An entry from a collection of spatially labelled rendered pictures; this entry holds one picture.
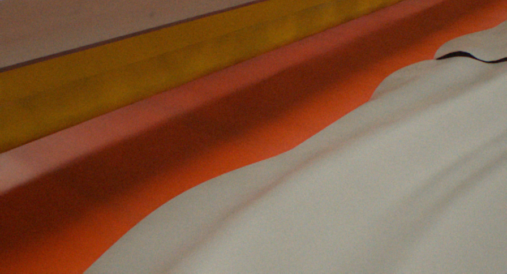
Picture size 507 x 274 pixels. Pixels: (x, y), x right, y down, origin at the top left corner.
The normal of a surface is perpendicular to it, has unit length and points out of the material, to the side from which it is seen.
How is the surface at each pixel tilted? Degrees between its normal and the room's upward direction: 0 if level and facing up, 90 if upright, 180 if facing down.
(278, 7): 90
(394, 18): 0
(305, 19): 90
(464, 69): 6
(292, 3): 90
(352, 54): 0
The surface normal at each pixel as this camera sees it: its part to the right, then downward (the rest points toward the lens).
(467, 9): 0.01, -0.90
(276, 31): 0.77, 0.29
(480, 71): -0.15, -0.95
